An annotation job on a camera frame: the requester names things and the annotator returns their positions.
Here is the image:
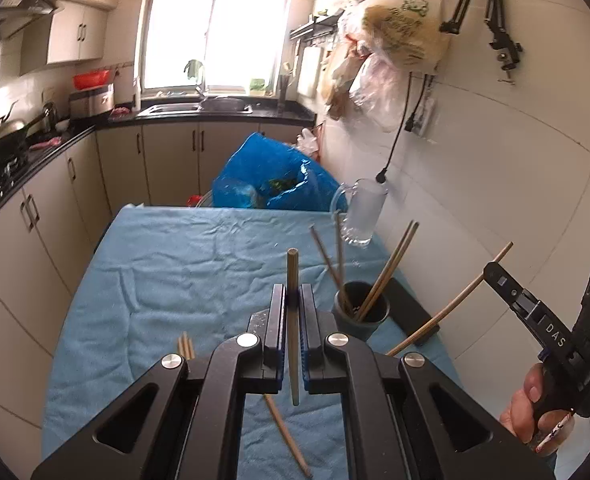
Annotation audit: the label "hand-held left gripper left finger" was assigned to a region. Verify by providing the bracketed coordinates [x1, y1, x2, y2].
[31, 284, 290, 480]

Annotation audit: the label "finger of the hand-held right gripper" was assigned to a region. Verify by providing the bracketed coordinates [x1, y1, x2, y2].
[482, 262, 533, 313]

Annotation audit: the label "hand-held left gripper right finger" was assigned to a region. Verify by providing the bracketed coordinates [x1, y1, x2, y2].
[300, 284, 556, 480]

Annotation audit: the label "dark grey chopstick holder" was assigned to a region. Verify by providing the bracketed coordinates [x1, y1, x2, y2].
[332, 281, 390, 343]

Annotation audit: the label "person's right hand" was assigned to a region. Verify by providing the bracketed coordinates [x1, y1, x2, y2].
[500, 362, 576, 456]

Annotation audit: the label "black rectangular case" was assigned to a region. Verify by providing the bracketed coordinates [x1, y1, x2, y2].
[389, 277, 442, 347]

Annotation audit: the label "blue tablecloth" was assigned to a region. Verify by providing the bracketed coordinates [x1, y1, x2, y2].
[41, 204, 463, 480]

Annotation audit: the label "clear glass mug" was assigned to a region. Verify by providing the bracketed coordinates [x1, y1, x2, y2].
[330, 178, 390, 247]

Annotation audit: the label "blue plastic bag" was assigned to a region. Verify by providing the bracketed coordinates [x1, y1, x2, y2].
[211, 132, 348, 212]

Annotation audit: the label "white plastic bag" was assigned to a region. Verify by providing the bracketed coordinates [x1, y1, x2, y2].
[297, 127, 322, 154]

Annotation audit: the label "beige base cabinets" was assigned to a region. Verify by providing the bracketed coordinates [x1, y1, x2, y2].
[0, 120, 320, 431]

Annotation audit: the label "black kitchen countertop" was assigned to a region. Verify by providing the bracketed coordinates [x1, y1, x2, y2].
[0, 105, 318, 231]

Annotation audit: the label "steel kitchen sink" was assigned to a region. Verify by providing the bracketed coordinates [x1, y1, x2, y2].
[142, 100, 254, 114]

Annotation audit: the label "hanging plastic bags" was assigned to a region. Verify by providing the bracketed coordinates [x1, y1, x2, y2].
[317, 0, 450, 133]

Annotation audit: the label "white cutting board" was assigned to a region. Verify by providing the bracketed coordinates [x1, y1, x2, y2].
[296, 46, 324, 98]

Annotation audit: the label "faucet with green cloth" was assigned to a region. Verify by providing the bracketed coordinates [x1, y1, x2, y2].
[184, 59, 210, 104]

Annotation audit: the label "silver steel appliance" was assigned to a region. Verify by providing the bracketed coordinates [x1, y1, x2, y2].
[69, 85, 116, 120]

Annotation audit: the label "red plastic basin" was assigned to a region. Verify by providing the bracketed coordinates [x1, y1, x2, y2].
[72, 69, 112, 90]

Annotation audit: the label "black gas stove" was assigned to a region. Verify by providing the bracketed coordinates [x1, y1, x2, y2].
[0, 152, 30, 202]

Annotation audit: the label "kitchen window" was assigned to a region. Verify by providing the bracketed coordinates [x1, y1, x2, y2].
[135, 0, 300, 96]

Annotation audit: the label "black wok with lid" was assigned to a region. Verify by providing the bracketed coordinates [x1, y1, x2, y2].
[0, 101, 48, 159]

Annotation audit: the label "beige upper cabinets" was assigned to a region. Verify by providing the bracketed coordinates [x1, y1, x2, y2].
[20, 0, 126, 67]

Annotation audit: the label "steel range hood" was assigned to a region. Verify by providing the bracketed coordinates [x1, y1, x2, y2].
[0, 0, 66, 49]

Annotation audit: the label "black power cable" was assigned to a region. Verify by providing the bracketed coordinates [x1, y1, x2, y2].
[376, 75, 426, 185]

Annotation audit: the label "white wall power strip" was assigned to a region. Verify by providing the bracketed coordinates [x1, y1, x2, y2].
[407, 95, 438, 139]

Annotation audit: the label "metal wall rack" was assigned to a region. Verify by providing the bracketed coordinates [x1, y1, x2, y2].
[290, 12, 346, 41]

